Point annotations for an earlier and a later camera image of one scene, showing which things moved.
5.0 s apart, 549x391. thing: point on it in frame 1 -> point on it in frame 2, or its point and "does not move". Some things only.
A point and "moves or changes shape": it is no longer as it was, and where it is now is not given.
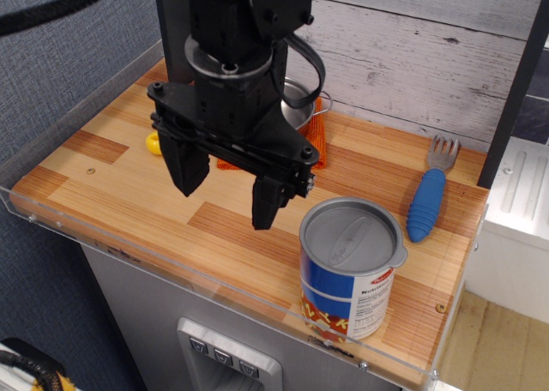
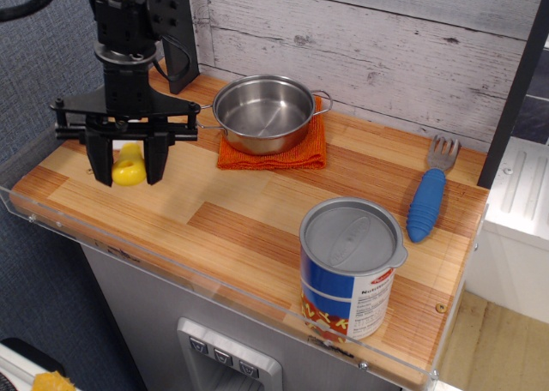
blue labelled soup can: (349, 250) does not move
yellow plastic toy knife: (153, 142) moves or changes shape
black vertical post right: (520, 88) does not move
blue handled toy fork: (427, 200) does not move
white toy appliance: (509, 263) does not move
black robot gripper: (237, 111) -> (127, 108)
